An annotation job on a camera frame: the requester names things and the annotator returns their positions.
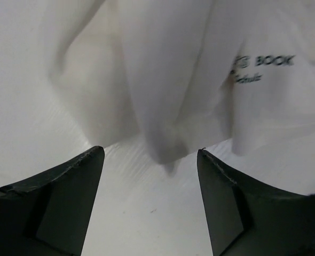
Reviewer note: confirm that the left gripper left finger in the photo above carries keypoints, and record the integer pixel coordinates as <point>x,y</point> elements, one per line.
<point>49,213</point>

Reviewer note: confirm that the white and green t-shirt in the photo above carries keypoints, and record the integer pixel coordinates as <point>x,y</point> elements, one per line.
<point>184,74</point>

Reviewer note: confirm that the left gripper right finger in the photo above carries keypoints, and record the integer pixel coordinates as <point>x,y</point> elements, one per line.
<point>248,217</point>

